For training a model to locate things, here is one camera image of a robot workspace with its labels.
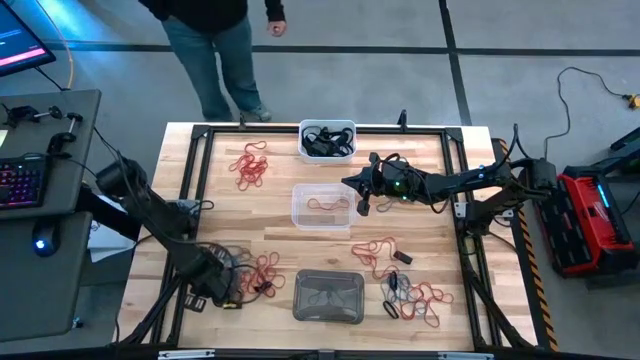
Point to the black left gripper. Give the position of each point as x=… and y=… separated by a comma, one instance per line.
x=215, y=280

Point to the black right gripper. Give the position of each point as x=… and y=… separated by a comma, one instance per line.
x=395, y=180

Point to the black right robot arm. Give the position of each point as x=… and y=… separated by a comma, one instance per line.
x=475, y=180

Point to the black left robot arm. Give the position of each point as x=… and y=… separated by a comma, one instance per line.
x=150, y=215

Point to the teal thin rubber band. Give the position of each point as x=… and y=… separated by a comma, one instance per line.
x=240, y=250

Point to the pile of blue rubber bands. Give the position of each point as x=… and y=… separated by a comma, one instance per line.
x=387, y=295

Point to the red and teal band cluster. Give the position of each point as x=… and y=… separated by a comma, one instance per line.
x=385, y=206

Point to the clear plastic basket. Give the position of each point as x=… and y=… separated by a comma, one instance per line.
x=325, y=222

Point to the white plastic basket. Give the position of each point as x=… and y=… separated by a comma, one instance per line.
x=327, y=160

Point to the black table clamp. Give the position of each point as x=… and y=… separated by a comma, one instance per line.
x=243, y=121
x=402, y=118

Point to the white paper sheet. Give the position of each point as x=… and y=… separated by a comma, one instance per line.
x=107, y=240

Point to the grey translucent plastic basket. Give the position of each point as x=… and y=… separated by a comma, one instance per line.
x=327, y=315

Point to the black computer mouse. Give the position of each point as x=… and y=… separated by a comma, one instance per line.
x=45, y=240

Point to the grey desk panel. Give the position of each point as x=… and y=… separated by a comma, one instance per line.
x=30, y=300
x=70, y=175

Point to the yellow black hazard tape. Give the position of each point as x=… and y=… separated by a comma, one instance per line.
x=527, y=250

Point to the person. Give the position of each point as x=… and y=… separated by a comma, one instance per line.
x=215, y=50

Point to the black screw clamp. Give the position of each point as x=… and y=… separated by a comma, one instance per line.
x=62, y=137
x=30, y=112

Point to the backlit black keyboard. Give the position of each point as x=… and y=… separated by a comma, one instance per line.
x=20, y=182

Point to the red black power station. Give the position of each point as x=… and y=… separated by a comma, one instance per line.
x=595, y=225

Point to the dark teal case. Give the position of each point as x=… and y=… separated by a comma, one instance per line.
x=627, y=150

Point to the yellow plug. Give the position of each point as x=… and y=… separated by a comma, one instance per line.
x=634, y=101

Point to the computer monitor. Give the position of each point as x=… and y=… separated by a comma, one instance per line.
x=20, y=40

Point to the white metal bracket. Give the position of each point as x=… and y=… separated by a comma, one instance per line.
x=185, y=354
x=460, y=209
x=465, y=355

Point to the black aluminium frame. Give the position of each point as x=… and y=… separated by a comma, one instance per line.
x=430, y=131

